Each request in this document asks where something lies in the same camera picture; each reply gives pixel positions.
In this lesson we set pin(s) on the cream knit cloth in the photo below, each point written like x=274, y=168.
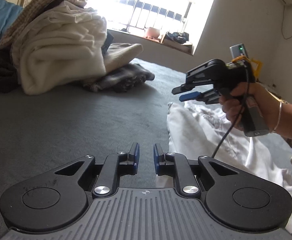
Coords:
x=61, y=55

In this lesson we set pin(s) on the dark patterned cloth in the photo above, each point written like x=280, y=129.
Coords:
x=126, y=77

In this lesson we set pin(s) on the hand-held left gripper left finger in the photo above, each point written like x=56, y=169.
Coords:
x=136, y=158

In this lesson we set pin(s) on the pink pot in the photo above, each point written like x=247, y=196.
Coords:
x=152, y=32

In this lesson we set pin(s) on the pink checked cloth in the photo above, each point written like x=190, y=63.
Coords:
x=36, y=7

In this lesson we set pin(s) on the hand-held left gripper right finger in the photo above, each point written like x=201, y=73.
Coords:
x=156, y=158

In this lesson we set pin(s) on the silver bangle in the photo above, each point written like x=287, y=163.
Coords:
x=280, y=110

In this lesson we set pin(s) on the person's right hand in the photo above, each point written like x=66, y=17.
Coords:
x=265, y=100

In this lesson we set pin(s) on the white button shirt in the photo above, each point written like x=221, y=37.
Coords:
x=198, y=135

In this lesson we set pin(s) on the bright window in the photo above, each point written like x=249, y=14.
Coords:
x=161, y=0

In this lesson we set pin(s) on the cardboard box with dark clothes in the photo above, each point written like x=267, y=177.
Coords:
x=177, y=41

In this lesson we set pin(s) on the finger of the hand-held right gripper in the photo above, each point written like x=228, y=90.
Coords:
x=189, y=97
x=200, y=77

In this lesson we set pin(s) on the tan folded cloth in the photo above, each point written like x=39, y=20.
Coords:
x=123, y=55

